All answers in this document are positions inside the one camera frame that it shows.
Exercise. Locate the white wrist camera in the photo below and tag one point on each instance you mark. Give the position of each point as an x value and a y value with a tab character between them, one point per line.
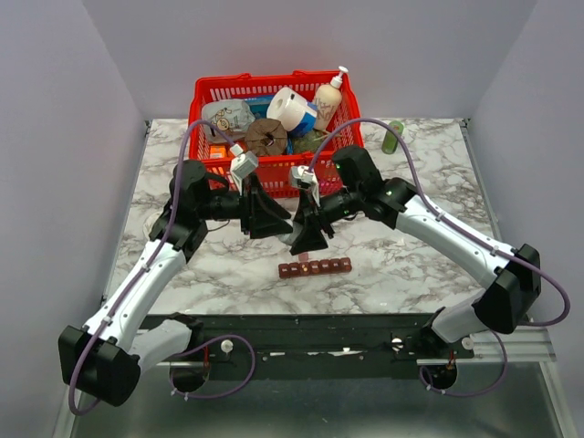
242	165
302	178

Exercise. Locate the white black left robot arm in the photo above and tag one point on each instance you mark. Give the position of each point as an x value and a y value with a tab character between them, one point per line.
107	355

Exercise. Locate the green round vegetable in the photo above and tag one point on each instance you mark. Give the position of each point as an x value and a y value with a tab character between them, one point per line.
309	142

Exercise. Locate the grey cartoon snack bag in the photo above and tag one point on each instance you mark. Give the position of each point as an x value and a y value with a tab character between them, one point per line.
231	116

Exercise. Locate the green cylindrical can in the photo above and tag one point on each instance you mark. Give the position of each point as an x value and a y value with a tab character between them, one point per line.
390	142

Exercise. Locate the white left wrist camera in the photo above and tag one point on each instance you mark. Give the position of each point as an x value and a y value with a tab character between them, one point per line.
242	165

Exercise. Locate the white-capped pill bottle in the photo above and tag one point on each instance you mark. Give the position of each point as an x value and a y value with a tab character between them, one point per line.
288	237

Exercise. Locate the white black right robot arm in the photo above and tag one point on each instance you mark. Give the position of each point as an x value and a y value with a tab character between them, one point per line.
507	275

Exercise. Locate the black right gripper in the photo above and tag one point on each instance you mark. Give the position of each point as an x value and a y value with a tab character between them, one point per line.
310	237

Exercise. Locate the cream pump lotion bottle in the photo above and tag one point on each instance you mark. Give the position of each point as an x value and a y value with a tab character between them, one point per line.
327	99

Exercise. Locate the red plastic shopping basket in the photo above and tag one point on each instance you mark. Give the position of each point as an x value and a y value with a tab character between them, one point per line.
272	171

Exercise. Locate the red weekly pill organizer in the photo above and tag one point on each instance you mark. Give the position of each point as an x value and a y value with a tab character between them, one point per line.
305	267

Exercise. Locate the blue package in basket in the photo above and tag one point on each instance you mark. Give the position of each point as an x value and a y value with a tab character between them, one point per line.
259	105

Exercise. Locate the orange small box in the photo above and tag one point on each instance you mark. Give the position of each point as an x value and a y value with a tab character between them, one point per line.
217	152

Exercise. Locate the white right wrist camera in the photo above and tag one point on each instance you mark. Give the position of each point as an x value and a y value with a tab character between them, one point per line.
302	178

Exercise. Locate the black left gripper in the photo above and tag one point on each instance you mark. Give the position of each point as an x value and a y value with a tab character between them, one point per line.
261	214

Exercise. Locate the white toilet paper roll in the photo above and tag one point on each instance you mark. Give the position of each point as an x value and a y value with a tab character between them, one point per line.
288	108

